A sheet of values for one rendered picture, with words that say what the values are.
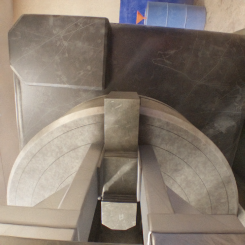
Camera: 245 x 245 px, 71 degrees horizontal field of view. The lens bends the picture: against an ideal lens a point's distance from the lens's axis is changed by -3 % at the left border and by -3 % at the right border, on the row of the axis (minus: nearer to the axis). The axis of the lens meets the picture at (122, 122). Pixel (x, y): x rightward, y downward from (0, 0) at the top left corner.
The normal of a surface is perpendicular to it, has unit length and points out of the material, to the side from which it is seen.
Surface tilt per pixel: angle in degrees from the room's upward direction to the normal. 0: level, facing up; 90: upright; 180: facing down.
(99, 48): 90
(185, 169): 90
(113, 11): 90
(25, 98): 90
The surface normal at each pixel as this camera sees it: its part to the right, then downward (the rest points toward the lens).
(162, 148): -0.04, 0.27
